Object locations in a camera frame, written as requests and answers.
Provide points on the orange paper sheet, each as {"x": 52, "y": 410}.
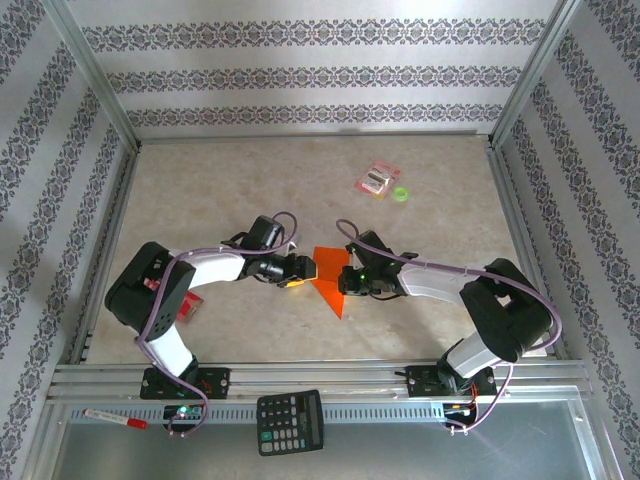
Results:
{"x": 330, "y": 290}

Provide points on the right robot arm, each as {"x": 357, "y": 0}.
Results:
{"x": 430, "y": 282}

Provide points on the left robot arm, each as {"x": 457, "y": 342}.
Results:
{"x": 215, "y": 267}

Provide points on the sheet metal tray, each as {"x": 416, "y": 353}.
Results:
{"x": 400, "y": 450}

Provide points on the red packet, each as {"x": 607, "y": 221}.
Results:
{"x": 192, "y": 306}

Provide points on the red blister pack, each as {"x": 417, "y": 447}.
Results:
{"x": 377, "y": 179}

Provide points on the black calculator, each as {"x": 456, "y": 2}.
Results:
{"x": 290, "y": 422}

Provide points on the white marker with red cap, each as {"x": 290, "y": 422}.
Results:
{"x": 107, "y": 417}

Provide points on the aluminium profile frame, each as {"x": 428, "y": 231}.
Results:
{"x": 325, "y": 372}

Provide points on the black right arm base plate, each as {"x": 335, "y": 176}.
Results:
{"x": 417, "y": 382}

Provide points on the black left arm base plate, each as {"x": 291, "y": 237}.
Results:
{"x": 220, "y": 382}

